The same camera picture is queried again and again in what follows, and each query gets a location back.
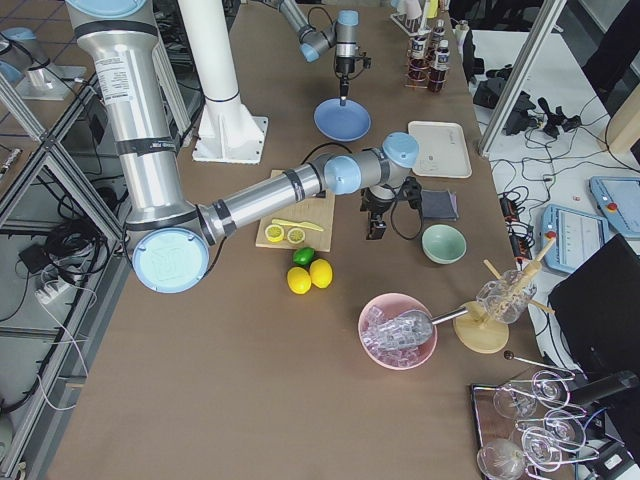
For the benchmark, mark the lemon slice thin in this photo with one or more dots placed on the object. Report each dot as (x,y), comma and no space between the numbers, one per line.
(295,235)

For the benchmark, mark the aluminium frame post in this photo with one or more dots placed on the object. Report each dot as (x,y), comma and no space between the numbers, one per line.
(542,27)

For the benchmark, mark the tea bottle lower right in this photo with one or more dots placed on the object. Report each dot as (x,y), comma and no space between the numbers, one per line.
(438,33)

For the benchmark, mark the tea bottle top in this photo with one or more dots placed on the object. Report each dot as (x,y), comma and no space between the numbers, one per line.
(418,65)

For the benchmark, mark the green lime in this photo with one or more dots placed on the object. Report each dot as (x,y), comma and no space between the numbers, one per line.
(303,256)

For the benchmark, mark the yellow lemon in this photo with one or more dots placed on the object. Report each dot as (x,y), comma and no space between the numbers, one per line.
(298,280)
(321,273)

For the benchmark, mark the pink cup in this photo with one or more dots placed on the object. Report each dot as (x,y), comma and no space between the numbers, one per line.
(411,9)

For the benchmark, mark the lemon half thick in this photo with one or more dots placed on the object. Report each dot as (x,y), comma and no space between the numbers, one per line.
(274,233)

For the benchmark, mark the wooden cup stand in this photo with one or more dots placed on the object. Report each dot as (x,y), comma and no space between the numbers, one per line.
(481,333)

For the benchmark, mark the glass mug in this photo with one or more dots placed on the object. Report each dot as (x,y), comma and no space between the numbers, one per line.
(502,300)

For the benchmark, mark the pink bowl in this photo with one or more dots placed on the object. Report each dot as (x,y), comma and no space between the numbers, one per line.
(392,304)

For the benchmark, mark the teach pendant near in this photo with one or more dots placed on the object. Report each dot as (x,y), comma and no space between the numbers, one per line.
(578,236)

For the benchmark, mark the green bowl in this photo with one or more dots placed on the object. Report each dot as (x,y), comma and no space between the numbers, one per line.
(443,244)

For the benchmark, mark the tea bottle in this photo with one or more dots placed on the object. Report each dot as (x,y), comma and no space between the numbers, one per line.
(418,65)
(438,71)
(438,33)

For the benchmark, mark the yellow cup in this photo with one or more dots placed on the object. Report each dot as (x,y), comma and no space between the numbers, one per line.
(431,8)

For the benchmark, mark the blue plate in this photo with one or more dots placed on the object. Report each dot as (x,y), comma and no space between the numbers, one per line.
(344,122)

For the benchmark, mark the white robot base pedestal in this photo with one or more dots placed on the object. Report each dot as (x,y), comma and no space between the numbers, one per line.
(228,133)

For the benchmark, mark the clear ice cubes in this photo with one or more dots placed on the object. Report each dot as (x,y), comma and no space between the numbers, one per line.
(378,339)

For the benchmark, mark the yellow lemon lower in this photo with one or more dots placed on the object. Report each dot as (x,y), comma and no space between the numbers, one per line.
(298,280)

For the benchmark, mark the steel ice scoop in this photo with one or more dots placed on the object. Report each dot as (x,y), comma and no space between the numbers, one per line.
(416,327)

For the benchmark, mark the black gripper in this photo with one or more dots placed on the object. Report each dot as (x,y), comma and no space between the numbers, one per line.
(377,201)
(344,67)

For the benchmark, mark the copper wire bottle rack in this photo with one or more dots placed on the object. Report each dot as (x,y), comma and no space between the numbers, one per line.
(428,61)

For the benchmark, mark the teach pendant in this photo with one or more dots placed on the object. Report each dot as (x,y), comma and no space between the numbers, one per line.
(578,236)
(618,200)

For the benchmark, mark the teach pendant far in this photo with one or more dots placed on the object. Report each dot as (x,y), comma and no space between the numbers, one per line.
(618,200)

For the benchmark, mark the cream rabbit tray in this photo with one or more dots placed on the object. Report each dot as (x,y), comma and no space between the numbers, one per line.
(442,150)

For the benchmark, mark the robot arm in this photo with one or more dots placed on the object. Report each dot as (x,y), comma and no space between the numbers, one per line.
(169,237)
(341,35)

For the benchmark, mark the wine glass rack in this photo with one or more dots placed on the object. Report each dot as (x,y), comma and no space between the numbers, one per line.
(546,431)

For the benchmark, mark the grey folded cloth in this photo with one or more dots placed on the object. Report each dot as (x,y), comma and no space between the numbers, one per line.
(438,205)

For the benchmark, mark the yellow plastic knife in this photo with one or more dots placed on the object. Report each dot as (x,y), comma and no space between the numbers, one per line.
(301,224)

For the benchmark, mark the yellow lemon upper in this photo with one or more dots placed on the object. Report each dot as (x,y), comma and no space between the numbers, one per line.
(321,273)

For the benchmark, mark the tea bottle lower left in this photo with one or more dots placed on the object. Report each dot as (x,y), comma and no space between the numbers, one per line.
(438,71)

